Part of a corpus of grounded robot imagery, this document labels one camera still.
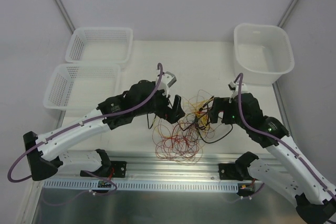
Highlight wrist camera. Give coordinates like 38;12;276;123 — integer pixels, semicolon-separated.
158;71;177;97
228;82;248;100

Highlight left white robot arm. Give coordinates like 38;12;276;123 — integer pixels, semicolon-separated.
23;78;185;181

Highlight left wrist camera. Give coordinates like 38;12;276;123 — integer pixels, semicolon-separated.
158;71;177;97

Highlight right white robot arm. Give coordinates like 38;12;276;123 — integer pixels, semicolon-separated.
207;93;335;223

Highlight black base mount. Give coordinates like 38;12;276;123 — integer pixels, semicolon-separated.
92;161;127;178
218;163;253;181

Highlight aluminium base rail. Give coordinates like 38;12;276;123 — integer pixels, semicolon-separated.
52;150;292;183

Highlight white perforated basket near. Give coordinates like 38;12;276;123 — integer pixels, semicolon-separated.
43;62;121;111

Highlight white solid tub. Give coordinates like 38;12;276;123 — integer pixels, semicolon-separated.
233;23;295;86

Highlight red yellow wires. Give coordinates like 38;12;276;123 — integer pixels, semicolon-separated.
151;89;229;166

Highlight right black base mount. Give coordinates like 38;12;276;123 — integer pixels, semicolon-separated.
218;163;253;181

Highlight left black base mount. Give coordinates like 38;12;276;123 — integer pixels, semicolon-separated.
92;161;127;178

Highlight white perforated basket far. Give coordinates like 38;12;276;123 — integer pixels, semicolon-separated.
65;27;133;68

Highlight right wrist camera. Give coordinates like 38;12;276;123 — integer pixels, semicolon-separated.
228;82;248;100

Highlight white perforated basket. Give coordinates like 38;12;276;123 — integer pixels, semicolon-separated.
43;62;121;111
65;27;133;68

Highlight white slotted cable duct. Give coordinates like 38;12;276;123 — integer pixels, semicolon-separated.
44;179;238;193

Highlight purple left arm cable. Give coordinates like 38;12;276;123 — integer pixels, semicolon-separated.
7;62;165;183

